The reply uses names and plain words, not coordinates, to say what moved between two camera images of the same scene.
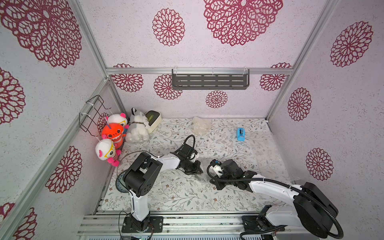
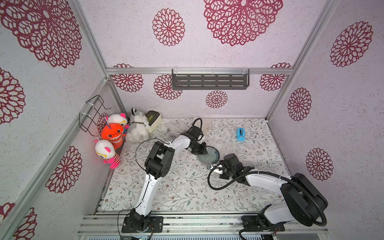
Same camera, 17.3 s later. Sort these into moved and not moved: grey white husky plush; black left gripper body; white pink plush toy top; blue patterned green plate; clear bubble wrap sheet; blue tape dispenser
Moved: black left gripper body; blue patterned green plate
Not moved: blue tape dispenser; grey white husky plush; white pink plush toy top; clear bubble wrap sheet
